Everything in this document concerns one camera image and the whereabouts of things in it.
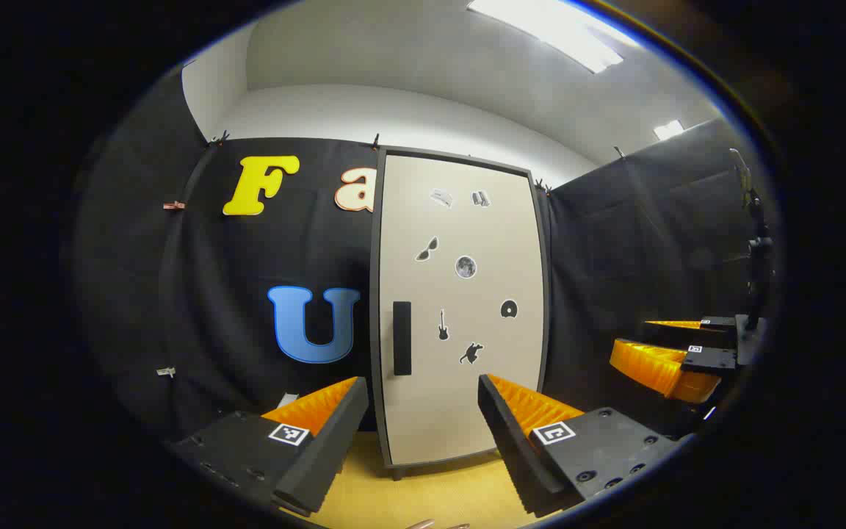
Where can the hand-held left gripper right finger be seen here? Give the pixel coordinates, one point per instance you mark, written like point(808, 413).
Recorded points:
point(515, 455)

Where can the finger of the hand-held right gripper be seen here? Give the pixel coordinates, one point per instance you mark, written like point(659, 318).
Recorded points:
point(709, 358)
point(713, 334)

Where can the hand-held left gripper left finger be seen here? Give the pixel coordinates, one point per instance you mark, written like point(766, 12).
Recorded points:
point(331, 448)

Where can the grey cabinet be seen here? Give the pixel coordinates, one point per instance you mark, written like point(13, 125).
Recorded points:
point(375, 257)

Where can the green book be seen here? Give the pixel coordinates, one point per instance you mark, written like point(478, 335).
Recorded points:
point(287, 399)

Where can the small pinkish object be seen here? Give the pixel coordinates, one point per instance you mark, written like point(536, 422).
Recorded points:
point(423, 524)

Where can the black backdrop cloth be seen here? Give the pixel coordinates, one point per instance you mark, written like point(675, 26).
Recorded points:
point(232, 308)

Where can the small ceiling light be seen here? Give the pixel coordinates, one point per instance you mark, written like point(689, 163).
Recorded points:
point(667, 129)

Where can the orange clothespin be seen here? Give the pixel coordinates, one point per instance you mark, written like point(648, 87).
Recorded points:
point(173, 205)

